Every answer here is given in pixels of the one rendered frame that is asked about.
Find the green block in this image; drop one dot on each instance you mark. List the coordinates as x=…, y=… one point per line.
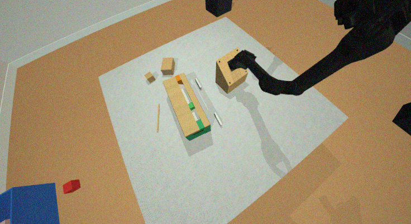
x=191, y=106

